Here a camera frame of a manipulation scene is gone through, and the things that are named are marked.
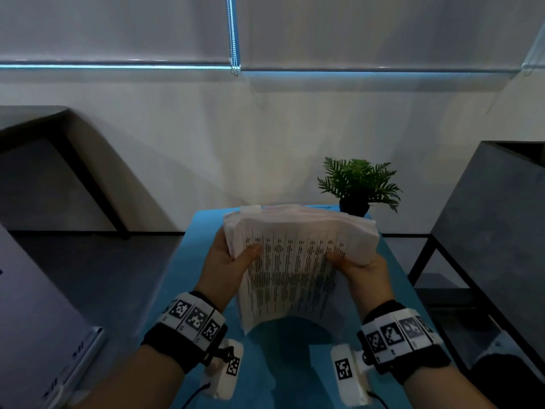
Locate person's left hand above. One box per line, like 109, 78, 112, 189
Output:
206, 228, 263, 312

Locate person's right hand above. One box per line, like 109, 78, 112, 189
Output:
325, 251, 395, 320

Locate stack of collected papers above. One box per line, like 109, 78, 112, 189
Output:
223, 204, 380, 337

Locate person's left forearm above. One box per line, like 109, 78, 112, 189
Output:
81, 344, 185, 409

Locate person's right forearm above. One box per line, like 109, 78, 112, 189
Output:
402, 366, 497, 409

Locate person's black trouser leg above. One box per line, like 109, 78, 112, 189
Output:
470, 353, 545, 409

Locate black left wristband marker tags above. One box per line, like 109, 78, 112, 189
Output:
141, 291, 229, 374

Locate black wristband marker tags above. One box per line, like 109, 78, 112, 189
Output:
141, 291, 229, 374
357, 300, 451, 385

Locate black right wristband marker tags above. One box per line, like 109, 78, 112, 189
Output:
357, 300, 451, 385

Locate green potted fern plant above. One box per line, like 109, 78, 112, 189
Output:
317, 157, 403, 218

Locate dark grey black-framed desk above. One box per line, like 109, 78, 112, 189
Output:
0, 105, 131, 240

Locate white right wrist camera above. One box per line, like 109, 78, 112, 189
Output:
331, 344, 375, 407

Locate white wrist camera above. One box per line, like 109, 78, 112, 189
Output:
331, 344, 375, 407
202, 338, 244, 400

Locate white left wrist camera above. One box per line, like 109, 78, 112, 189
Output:
202, 338, 244, 400

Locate black right camera cable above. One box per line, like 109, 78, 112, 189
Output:
366, 389, 391, 409

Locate black camera cable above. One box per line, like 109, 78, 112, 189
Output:
366, 389, 391, 409
181, 381, 212, 409

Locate black left camera cable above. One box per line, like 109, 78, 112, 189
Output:
181, 381, 212, 409

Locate white bead blind chain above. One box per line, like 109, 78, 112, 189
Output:
225, 0, 242, 76

